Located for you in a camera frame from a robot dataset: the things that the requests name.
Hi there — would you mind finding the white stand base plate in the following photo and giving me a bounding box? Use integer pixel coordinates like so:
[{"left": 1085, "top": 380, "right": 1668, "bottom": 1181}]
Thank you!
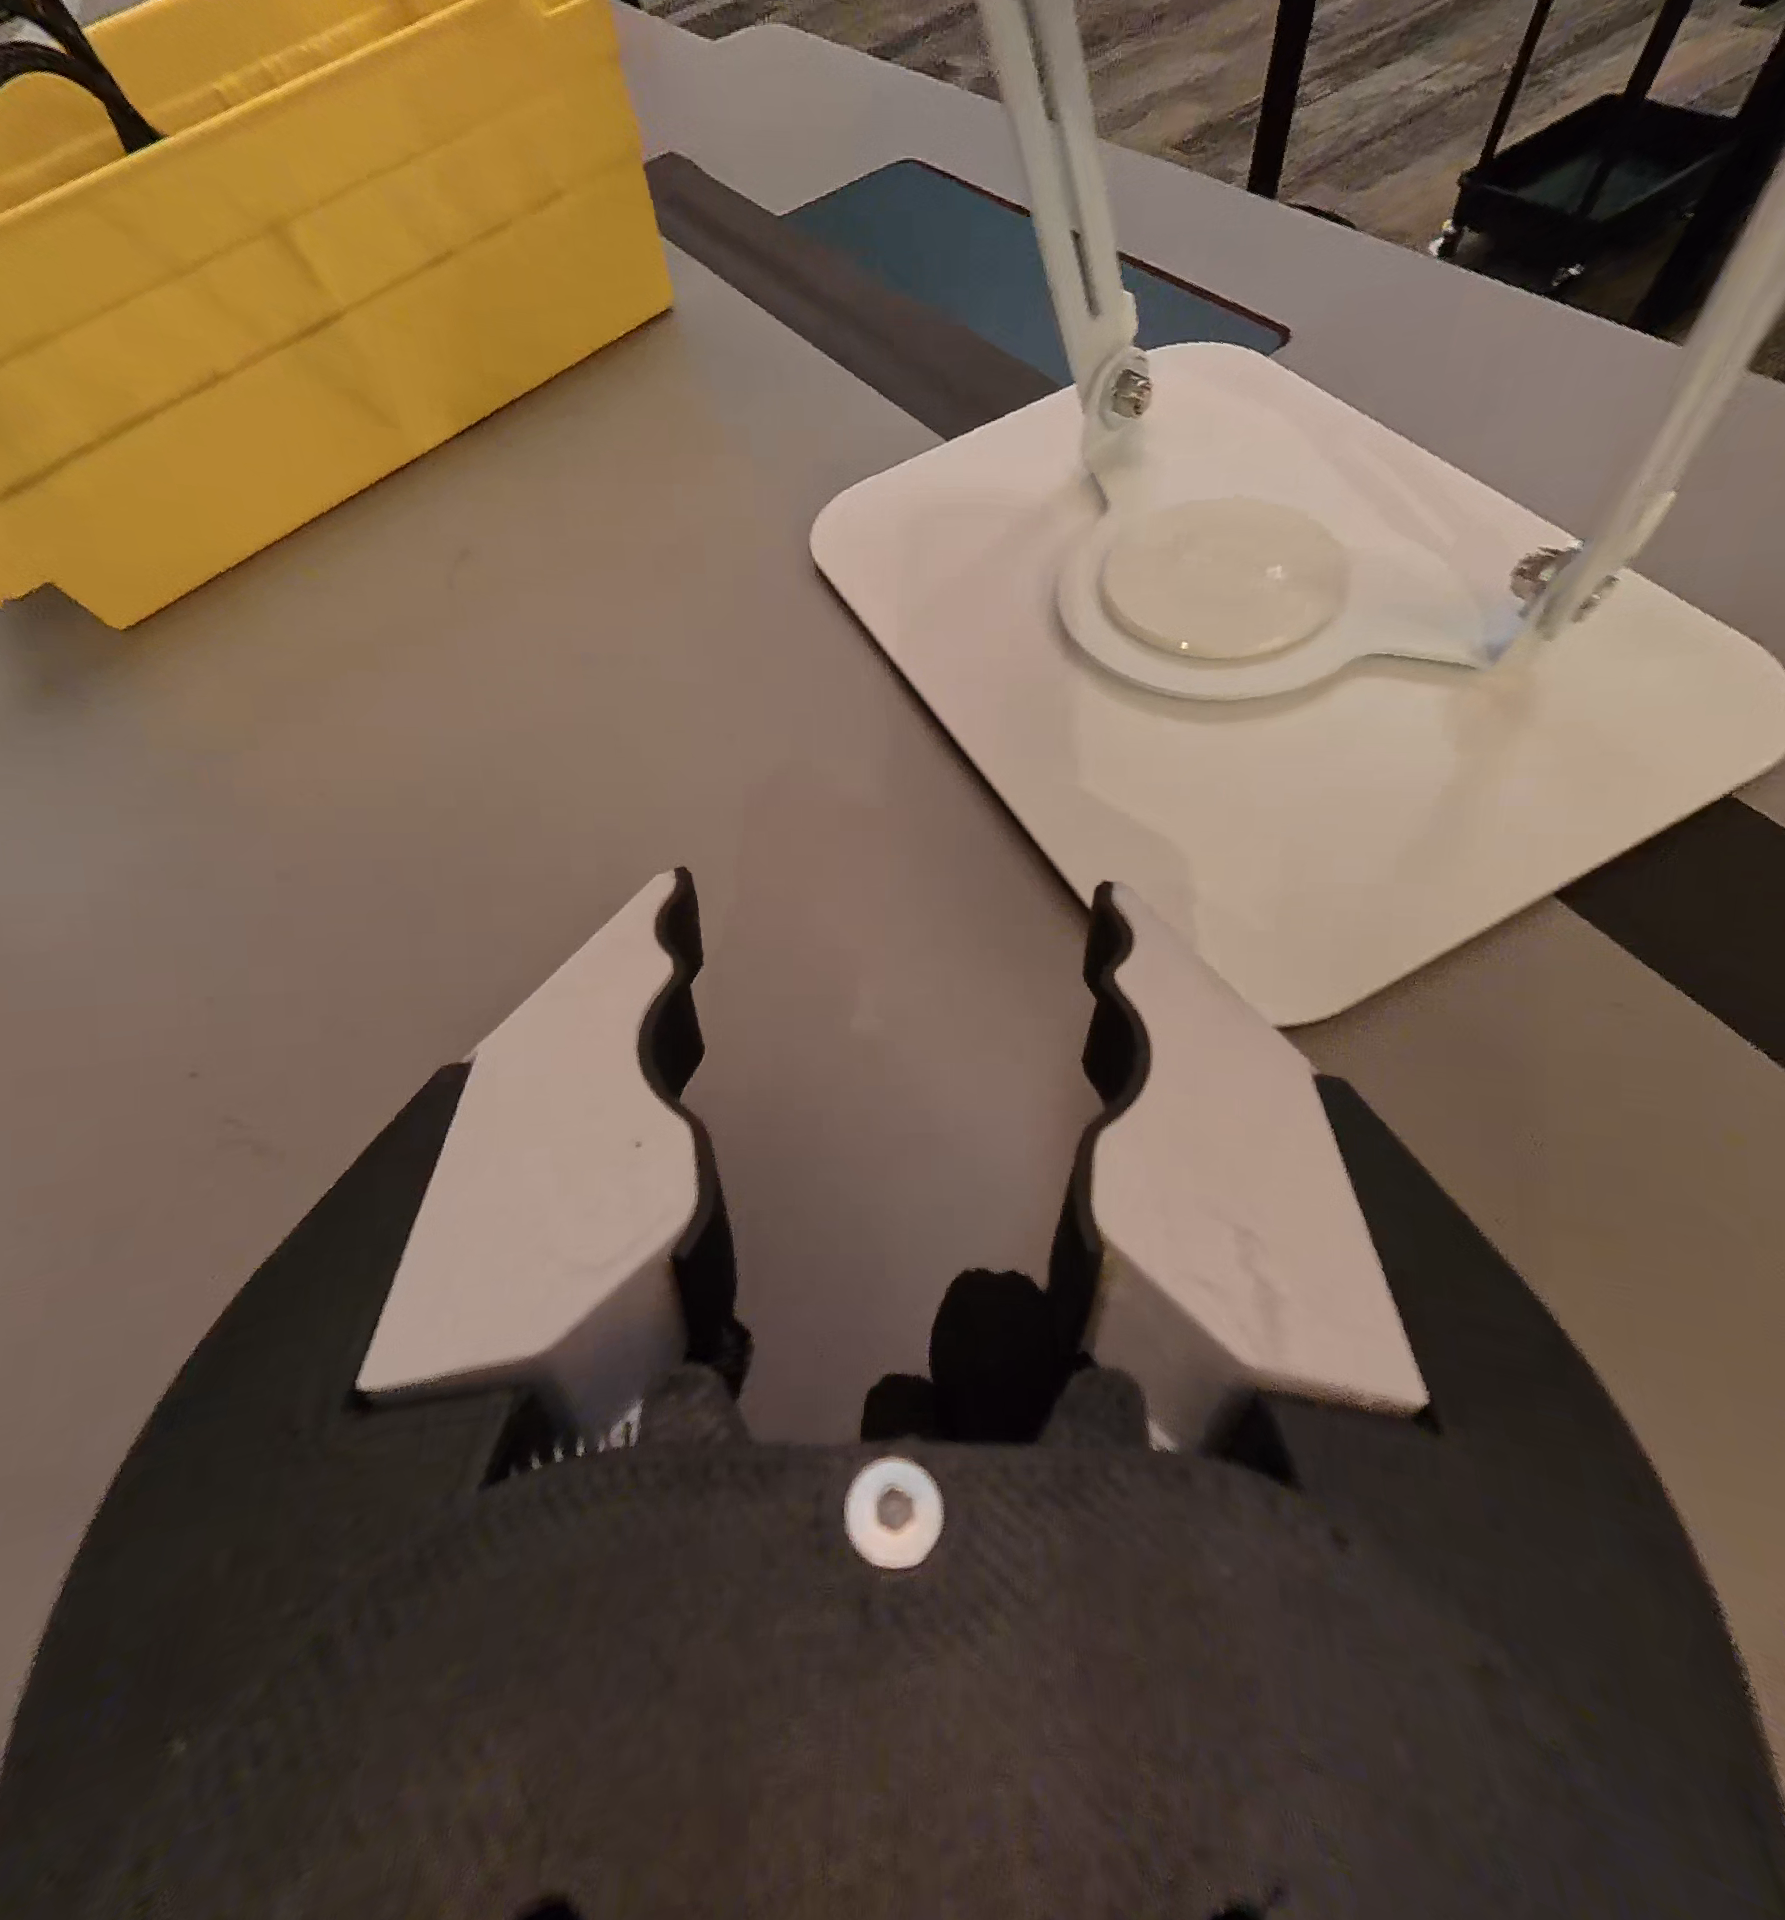
[{"left": 809, "top": 0, "right": 1785, "bottom": 1031}]

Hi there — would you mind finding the person's right hand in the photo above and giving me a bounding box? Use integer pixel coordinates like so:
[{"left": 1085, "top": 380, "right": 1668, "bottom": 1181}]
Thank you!
[{"left": 861, "top": 1266, "right": 1097, "bottom": 1450}]

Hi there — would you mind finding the black utility cart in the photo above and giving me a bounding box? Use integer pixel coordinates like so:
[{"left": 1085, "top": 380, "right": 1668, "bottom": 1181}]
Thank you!
[{"left": 1435, "top": 0, "right": 1785, "bottom": 335}]

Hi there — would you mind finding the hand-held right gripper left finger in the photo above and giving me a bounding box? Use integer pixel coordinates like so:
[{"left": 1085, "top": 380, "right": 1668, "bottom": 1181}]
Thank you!
[{"left": 354, "top": 865, "right": 754, "bottom": 1450}]

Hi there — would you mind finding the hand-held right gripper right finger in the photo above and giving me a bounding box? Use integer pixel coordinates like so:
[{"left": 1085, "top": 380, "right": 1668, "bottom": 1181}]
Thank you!
[{"left": 1046, "top": 879, "right": 1433, "bottom": 1454}]

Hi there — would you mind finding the wooden desk black frame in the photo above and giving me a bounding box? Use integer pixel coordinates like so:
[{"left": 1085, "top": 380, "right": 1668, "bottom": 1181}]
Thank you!
[{"left": 1249, "top": 0, "right": 1320, "bottom": 203}]

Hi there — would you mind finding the yellow plastic bin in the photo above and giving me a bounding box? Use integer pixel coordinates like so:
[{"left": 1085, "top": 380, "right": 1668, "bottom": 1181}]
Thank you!
[{"left": 0, "top": 0, "right": 678, "bottom": 630}]

